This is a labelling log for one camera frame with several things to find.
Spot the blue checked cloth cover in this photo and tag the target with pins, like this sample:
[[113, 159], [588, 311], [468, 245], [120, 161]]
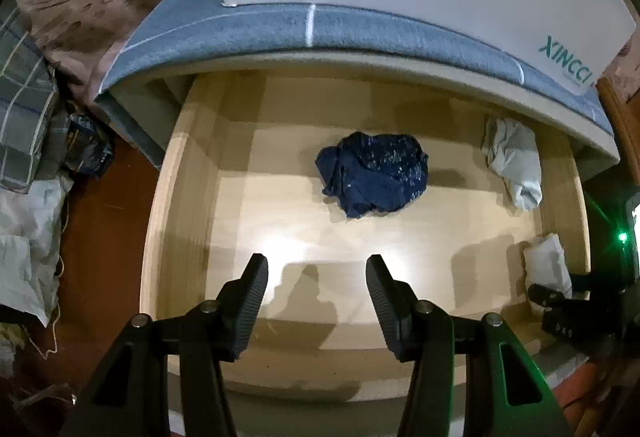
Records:
[[250, 29]]

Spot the white plastic bag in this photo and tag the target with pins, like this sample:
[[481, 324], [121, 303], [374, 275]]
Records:
[[25, 242]]

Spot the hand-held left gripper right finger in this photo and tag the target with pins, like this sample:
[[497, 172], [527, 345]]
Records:
[[387, 302]]

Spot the dark blue printed bag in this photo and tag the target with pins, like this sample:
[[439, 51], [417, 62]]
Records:
[[90, 147]]

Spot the white sock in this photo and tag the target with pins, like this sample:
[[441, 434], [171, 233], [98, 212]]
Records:
[[547, 262]]

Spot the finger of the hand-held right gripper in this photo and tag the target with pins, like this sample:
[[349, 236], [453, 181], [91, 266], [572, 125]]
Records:
[[555, 304], [597, 280]]

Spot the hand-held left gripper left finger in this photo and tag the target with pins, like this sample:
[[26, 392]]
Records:
[[250, 297]]

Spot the grey plaid blanket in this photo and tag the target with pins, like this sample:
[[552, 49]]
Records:
[[25, 102]]

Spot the grey nightstand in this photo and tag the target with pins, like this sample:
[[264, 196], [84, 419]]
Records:
[[320, 58]]

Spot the navy printed underwear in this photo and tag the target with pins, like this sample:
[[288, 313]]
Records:
[[375, 172]]

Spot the pale blue folded underwear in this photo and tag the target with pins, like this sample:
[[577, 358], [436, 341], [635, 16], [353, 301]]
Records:
[[517, 157]]

